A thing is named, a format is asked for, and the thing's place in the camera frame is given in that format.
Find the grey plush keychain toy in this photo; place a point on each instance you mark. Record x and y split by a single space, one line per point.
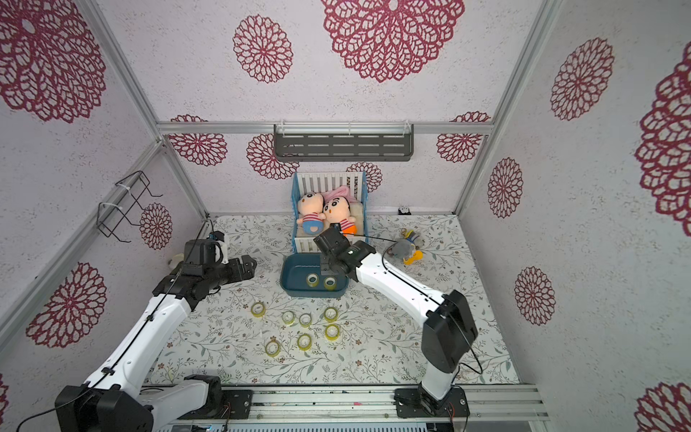
407 249

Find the plush doll blue shorts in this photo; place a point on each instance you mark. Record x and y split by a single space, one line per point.
310 213

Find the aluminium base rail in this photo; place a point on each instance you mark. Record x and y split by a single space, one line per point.
349 403

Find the grey wall shelf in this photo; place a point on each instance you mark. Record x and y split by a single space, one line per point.
344 144

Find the yellow tape roll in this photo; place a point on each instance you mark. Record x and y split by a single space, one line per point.
258 309
305 320
273 348
330 283
332 332
330 314
288 318
304 342
312 280

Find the plush doll orange shorts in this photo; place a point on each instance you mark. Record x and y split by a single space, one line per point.
337 212

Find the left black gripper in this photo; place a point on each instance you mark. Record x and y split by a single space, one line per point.
248 269

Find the pink pillow in crib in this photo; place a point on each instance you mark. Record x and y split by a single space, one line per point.
343 191

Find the blue white toy crib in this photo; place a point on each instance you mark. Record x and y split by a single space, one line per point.
304 183

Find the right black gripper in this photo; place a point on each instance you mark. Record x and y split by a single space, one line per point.
328 242

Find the black wire wall rack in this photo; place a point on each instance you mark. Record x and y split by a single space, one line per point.
111 214

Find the teal plastic storage box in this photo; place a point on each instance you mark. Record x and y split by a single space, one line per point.
302 276

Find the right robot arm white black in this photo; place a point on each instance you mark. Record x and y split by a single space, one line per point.
447 324

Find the small round plush on wall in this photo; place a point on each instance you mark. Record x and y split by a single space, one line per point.
175 261

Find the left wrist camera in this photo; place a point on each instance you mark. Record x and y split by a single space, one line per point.
211 251

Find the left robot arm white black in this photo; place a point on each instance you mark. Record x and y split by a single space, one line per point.
111 400

